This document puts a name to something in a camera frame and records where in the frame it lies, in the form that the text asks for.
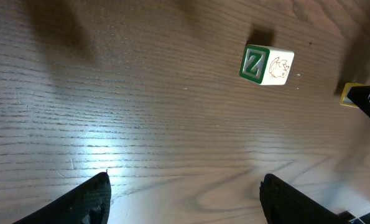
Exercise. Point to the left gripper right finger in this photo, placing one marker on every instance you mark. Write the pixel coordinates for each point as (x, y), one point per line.
(283, 204)

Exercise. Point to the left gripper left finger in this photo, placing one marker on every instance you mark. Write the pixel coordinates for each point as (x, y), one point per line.
(88, 203)

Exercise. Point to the green Z white block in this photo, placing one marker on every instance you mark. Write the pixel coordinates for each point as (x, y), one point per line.
(266, 65)

